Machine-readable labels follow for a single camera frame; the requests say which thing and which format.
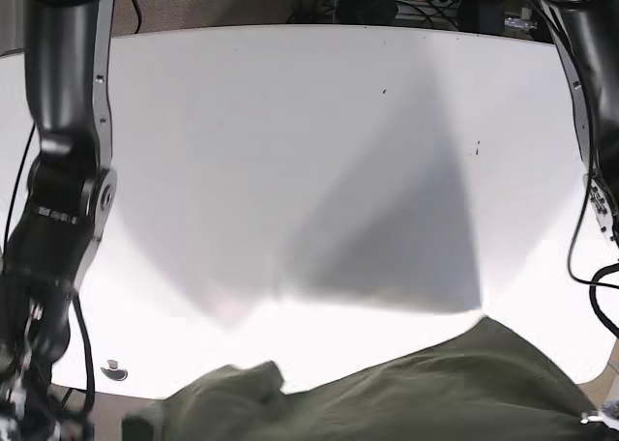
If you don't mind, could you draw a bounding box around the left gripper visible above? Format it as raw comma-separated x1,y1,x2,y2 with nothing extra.
580,398,619,440

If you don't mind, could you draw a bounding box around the olive green T-shirt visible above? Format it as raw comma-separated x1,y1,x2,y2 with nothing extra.
121,318,618,440

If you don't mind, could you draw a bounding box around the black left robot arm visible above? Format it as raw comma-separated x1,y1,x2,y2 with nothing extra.
523,0,618,255

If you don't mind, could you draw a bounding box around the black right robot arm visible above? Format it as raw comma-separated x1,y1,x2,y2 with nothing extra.
1,0,117,440

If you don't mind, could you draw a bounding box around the left chrome table grommet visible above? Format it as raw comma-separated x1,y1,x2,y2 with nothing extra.
101,360,129,382

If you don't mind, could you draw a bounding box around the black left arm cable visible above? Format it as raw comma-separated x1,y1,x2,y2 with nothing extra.
512,0,619,338

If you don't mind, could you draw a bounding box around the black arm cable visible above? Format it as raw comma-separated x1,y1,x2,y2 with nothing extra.
512,0,619,338
4,121,98,418

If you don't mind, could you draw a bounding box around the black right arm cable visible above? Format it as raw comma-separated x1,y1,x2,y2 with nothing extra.
4,121,98,418

